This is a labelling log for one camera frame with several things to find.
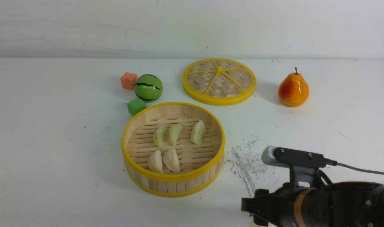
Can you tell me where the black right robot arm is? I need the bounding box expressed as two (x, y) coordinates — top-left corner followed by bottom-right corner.
(241, 182), (384, 227)

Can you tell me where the white dumpling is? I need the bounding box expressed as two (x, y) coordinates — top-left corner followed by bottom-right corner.
(249, 222), (267, 227)
(163, 148), (180, 172)
(147, 150), (163, 174)

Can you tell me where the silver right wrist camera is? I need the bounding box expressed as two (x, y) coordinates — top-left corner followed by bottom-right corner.
(261, 146), (336, 189)

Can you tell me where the green dumpling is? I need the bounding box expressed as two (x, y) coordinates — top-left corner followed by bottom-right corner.
(152, 126), (167, 149)
(190, 120), (206, 144)
(168, 125), (182, 146)

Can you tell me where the black right camera cable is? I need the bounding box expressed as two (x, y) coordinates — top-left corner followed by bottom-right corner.
(318, 162), (384, 186)

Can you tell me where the bamboo steamer tray yellow rim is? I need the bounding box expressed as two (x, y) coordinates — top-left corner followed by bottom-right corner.
(122, 102), (226, 197)

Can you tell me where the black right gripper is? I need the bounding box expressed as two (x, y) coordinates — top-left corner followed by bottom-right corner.
(241, 182), (381, 227)

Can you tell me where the orange toy pear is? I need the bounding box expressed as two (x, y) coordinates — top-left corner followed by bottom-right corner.
(278, 67), (310, 108)

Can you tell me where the green toy watermelon ball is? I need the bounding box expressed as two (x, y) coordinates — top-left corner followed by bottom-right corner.
(133, 74), (163, 102)

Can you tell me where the green foam cube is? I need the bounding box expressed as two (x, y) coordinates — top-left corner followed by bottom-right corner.
(127, 98), (147, 116)

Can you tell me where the woven steamer lid yellow rim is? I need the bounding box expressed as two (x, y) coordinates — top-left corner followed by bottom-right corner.
(181, 58), (257, 106)

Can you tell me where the orange foam cube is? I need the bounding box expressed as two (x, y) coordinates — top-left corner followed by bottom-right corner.
(120, 72), (138, 90)

